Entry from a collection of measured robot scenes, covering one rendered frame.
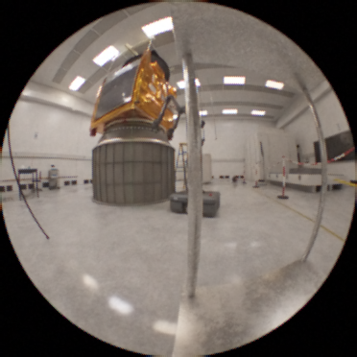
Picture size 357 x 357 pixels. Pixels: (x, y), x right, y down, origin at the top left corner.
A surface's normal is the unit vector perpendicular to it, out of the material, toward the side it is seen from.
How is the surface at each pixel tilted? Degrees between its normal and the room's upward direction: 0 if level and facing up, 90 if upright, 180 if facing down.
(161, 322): 0
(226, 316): 0
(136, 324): 0
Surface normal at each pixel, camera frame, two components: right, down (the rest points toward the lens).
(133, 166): 0.39, 0.04
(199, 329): -0.02, -1.00
